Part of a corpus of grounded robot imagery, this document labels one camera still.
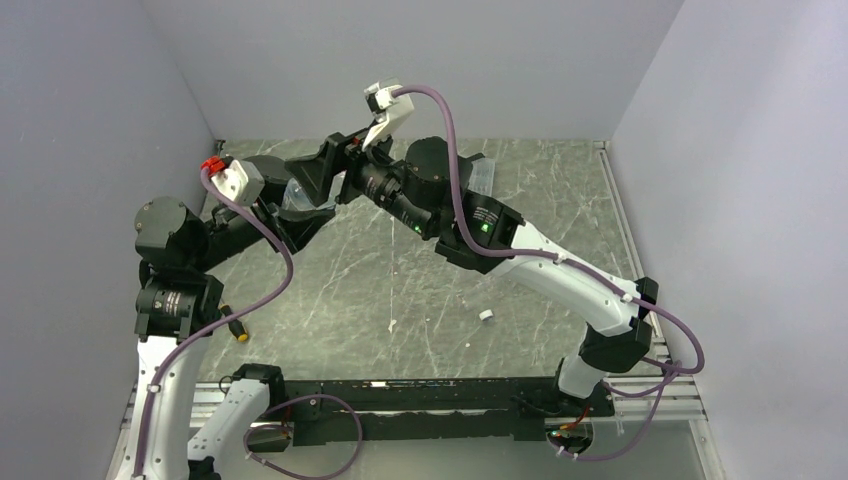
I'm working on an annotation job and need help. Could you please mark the labelled water bottle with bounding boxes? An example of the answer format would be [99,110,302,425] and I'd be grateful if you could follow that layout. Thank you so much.
[282,178,335,211]

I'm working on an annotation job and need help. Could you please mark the yellow tipped screwdriver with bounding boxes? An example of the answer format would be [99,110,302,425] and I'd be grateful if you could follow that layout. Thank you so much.
[219,303,249,343]

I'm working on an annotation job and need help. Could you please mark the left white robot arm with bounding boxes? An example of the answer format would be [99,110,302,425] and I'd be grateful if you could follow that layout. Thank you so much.
[117,155,335,479]

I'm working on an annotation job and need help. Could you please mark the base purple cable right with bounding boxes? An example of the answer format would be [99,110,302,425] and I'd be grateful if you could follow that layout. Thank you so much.
[547,360,684,464]

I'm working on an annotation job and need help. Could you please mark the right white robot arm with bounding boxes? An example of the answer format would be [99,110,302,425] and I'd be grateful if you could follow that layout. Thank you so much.
[285,133,658,415]

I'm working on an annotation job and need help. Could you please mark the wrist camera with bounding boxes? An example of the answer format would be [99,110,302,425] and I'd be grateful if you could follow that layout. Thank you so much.
[362,77,415,149]
[201,156,265,207]

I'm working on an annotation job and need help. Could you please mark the clear plastic tray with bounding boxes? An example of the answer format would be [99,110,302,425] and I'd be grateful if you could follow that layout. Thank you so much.
[467,157,496,196]

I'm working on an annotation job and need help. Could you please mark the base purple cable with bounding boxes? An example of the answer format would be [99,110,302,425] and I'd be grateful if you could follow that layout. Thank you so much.
[242,394,364,480]
[547,360,684,464]

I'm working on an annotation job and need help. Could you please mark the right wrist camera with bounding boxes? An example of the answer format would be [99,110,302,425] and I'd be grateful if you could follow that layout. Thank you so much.
[362,77,415,149]

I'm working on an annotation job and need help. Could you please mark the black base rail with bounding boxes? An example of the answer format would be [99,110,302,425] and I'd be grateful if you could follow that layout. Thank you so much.
[260,376,615,446]

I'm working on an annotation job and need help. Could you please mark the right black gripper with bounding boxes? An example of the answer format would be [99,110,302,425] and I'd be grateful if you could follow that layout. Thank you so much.
[285,117,436,236]

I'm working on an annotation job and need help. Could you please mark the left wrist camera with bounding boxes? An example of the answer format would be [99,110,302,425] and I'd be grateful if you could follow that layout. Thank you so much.
[201,156,265,207]

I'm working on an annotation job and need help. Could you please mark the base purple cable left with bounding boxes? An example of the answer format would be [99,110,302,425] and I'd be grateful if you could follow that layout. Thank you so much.
[242,394,364,480]

